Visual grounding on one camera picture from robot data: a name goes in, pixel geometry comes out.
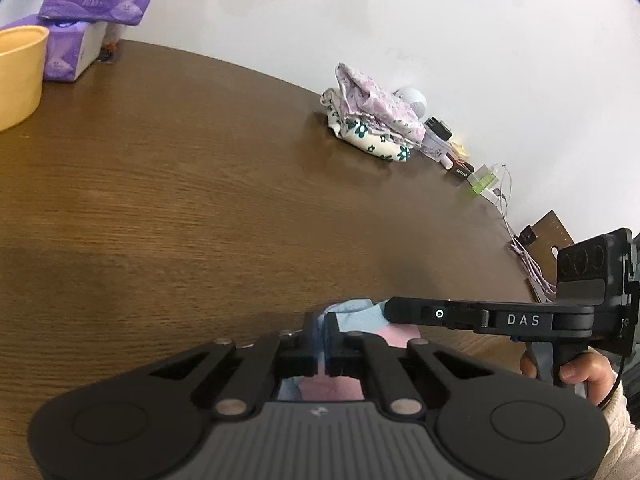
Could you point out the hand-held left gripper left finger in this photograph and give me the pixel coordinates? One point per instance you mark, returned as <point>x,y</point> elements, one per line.
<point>312,342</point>

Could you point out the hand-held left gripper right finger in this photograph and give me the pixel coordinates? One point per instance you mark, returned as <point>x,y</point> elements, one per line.
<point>331,342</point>

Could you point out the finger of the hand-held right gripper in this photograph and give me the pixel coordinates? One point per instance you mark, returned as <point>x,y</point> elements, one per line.
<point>430,314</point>

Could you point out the pink and blue mesh vest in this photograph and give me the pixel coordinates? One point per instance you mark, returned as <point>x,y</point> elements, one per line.
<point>395,332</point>

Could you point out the person's right forearm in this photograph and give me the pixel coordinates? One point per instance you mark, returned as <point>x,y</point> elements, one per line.
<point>625,435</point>

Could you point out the person's right hand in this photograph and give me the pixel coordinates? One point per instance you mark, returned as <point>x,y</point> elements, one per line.
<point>592,372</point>

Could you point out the brown cardboard sheet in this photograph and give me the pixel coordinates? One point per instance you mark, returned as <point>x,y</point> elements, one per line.
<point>550,232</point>

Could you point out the black phone stand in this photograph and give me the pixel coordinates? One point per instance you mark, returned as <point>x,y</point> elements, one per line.
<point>527,235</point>

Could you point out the white power strip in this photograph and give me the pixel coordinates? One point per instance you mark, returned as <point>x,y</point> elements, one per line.
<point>492,196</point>

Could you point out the green spray bottle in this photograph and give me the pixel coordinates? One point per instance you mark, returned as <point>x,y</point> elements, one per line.
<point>482,183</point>

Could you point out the black box with white print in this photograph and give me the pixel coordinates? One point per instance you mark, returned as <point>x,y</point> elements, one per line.
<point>462,171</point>

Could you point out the white tube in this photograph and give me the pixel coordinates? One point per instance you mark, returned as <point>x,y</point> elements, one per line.
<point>446,161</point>

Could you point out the folded cream green-flower cloth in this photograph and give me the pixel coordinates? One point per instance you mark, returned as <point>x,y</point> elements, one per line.
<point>370,142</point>

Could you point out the small black box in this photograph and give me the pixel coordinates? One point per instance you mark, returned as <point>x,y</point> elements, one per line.
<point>439,129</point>

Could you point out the folded pink floral cloth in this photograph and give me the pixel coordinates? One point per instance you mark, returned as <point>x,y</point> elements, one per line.
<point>380,105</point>

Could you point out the white robot figure speaker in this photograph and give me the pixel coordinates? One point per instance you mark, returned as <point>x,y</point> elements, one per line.
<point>415,99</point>

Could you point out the purple and white tissue box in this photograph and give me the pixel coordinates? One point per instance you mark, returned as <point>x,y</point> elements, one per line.
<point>65,50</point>

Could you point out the yellow ceramic mug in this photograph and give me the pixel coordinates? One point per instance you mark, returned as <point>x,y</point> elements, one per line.
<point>20,75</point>

